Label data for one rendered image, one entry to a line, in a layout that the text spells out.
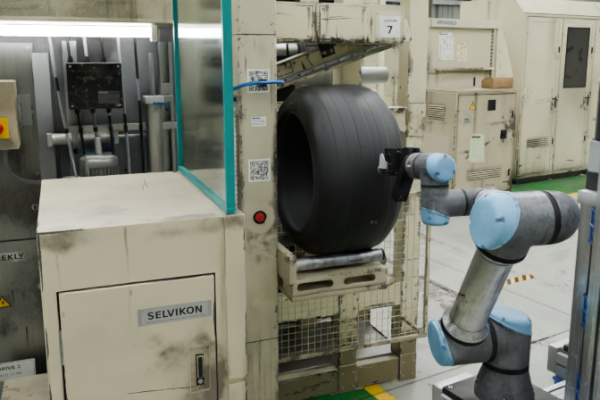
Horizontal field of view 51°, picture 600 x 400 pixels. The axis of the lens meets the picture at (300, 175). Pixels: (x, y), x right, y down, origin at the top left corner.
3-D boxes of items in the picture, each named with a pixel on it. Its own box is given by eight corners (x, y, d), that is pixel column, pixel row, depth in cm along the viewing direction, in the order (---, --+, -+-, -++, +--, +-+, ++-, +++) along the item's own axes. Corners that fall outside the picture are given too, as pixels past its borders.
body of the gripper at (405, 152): (404, 146, 191) (426, 147, 180) (405, 175, 192) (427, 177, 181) (382, 148, 189) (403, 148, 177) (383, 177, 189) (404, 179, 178)
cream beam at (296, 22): (257, 42, 225) (256, 0, 223) (238, 44, 249) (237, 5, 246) (405, 44, 247) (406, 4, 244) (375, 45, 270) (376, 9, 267)
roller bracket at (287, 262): (288, 286, 205) (288, 257, 204) (254, 251, 242) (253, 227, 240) (298, 285, 207) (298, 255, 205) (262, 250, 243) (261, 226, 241)
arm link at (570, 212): (608, 189, 130) (488, 179, 178) (561, 192, 128) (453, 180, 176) (608, 245, 131) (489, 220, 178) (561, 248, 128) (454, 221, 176)
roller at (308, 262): (287, 268, 214) (291, 274, 210) (287, 256, 212) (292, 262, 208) (379, 256, 226) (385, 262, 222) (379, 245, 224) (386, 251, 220)
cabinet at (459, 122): (452, 212, 652) (457, 90, 629) (414, 201, 701) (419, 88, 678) (512, 202, 697) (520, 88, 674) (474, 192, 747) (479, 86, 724)
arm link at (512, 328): (539, 367, 159) (544, 317, 156) (491, 373, 156) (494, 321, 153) (514, 346, 170) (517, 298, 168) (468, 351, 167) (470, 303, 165)
